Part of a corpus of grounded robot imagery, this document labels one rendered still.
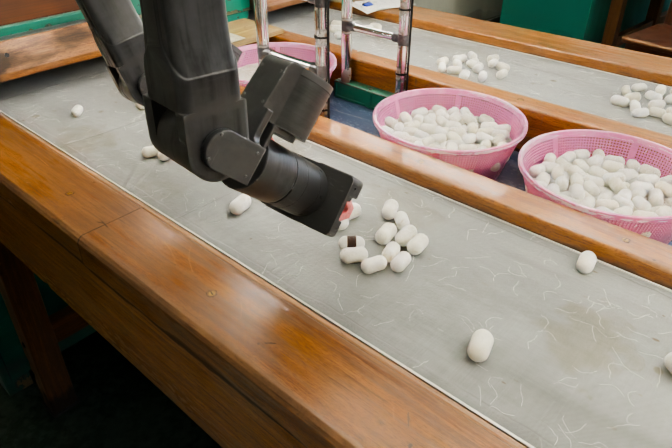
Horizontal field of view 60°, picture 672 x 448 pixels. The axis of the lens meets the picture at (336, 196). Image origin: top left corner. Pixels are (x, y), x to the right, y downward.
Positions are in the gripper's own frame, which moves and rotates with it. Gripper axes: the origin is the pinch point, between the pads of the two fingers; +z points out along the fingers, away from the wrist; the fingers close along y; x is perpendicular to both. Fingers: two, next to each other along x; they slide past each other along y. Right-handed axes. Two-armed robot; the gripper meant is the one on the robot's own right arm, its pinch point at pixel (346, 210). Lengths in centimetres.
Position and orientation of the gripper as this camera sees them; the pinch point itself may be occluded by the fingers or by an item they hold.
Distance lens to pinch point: 69.1
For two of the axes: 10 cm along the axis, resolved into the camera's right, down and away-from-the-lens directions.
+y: -7.5, -3.4, 5.6
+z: 5.0, 2.6, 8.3
